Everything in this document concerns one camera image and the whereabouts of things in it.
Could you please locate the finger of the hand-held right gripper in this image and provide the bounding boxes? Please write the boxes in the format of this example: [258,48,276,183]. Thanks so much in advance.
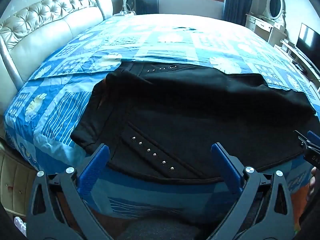
[293,130,320,155]

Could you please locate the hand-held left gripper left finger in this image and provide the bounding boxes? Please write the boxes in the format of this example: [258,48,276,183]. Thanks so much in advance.
[26,144,113,240]

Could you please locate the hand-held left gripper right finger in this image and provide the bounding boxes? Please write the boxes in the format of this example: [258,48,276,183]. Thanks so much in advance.
[211,142,297,240]

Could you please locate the black studded pants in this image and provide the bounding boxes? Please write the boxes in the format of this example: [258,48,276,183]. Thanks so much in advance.
[71,61,317,180]

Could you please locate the blue patterned bedsheet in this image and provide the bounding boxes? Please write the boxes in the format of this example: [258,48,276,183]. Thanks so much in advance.
[4,14,320,220]

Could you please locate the white television stand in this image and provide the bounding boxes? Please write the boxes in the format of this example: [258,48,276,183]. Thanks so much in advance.
[274,40,320,90]

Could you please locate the black television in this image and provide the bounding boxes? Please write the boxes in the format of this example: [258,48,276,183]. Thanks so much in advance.
[296,23,320,62]

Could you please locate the white dressing table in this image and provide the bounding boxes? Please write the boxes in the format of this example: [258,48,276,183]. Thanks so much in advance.
[245,14,287,47]

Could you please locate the oval white-framed mirror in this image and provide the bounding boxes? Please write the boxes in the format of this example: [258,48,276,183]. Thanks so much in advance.
[262,0,286,20]

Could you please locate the beige tufted headboard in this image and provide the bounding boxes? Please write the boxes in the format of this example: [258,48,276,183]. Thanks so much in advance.
[0,0,114,98]

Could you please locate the white fan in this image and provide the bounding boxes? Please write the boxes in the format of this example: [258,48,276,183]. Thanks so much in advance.
[122,0,135,14]

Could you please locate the beige padded bed frame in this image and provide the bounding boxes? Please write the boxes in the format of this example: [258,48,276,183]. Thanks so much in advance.
[0,140,38,220]

